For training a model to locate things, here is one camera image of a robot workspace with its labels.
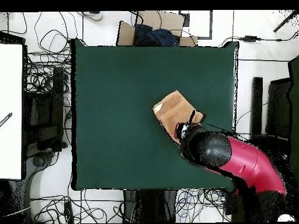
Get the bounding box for tan terry towel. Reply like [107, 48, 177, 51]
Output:
[152, 90, 206, 145]

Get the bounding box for dark green table cloth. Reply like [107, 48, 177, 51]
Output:
[71, 38, 239, 191]

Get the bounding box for black upright bar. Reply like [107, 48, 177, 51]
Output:
[251, 77, 264, 141]

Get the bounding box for dark blue clothes pile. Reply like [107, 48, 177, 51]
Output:
[134, 23, 180, 47]

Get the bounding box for brown cardboard box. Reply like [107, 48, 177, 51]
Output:
[116, 10, 199, 47]

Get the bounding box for green cloth covered stand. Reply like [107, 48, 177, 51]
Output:
[287, 55, 299, 185]

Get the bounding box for black power strip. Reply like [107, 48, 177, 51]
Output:
[63, 201, 75, 224]

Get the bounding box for grey round base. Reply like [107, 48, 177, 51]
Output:
[25, 151, 57, 178]

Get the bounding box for black rod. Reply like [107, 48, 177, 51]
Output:
[272, 10, 299, 33]

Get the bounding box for white board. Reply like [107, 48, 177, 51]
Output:
[0, 43, 23, 180]

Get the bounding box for black marker pen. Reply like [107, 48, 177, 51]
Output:
[0, 112, 13, 128]

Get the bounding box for black and blue cable tangle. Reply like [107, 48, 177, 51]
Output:
[175, 188, 233, 223]

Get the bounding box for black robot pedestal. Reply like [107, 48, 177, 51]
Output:
[123, 189, 178, 224]

